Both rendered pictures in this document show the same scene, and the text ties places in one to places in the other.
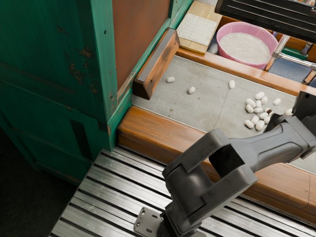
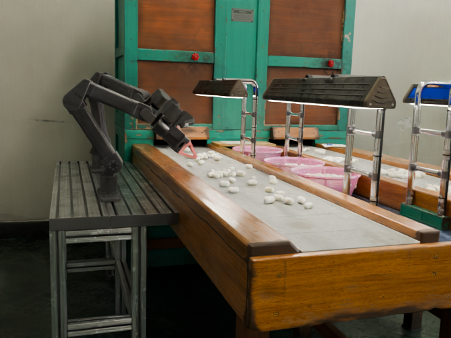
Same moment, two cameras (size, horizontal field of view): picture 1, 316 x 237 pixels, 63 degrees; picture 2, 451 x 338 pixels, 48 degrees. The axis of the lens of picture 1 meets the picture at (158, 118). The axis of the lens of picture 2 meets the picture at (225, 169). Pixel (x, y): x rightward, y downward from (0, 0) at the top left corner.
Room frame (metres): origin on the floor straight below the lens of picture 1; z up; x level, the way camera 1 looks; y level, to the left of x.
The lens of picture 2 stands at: (-0.64, -2.42, 1.07)
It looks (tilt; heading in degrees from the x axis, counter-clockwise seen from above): 9 degrees down; 57
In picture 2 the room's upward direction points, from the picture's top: 2 degrees clockwise
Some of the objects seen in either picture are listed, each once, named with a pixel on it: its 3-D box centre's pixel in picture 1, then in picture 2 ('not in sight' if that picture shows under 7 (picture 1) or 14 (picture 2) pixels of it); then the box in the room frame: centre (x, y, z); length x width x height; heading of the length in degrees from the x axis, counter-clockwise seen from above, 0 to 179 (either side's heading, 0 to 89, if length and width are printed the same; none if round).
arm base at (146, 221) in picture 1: (171, 229); (98, 161); (0.16, -0.08, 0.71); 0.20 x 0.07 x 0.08; 75
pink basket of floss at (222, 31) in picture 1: (243, 50); (257, 157); (0.92, -0.32, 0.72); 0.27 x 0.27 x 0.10
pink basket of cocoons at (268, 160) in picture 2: not in sight; (293, 171); (0.81, -0.75, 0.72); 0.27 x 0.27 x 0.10
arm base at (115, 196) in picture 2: not in sight; (108, 185); (0.00, -0.66, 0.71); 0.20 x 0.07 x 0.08; 75
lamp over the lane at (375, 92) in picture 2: not in sight; (317, 90); (0.36, -1.35, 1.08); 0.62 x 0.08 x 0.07; 75
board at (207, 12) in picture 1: (198, 25); (243, 143); (0.98, -0.11, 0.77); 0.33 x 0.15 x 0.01; 165
